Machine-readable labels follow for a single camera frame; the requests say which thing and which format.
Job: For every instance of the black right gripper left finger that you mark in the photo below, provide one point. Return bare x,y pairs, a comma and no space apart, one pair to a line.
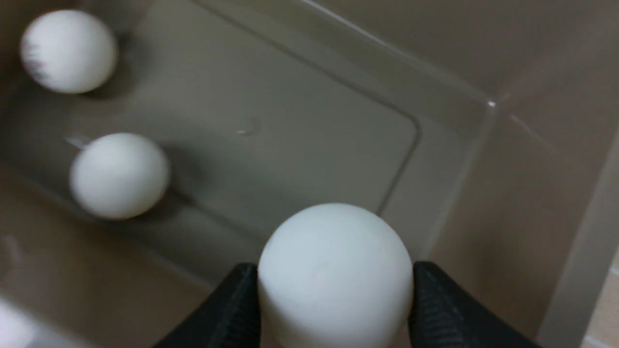
230,317

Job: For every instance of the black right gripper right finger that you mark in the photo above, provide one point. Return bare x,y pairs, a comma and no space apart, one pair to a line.
444,315

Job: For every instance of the plain white ping-pong ball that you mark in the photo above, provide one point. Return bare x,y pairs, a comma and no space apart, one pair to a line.
335,276

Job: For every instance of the printed white ping-pong ball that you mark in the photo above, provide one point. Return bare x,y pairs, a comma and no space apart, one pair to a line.
119,176

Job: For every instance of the olive green plastic bin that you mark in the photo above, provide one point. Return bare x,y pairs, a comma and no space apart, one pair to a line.
485,132

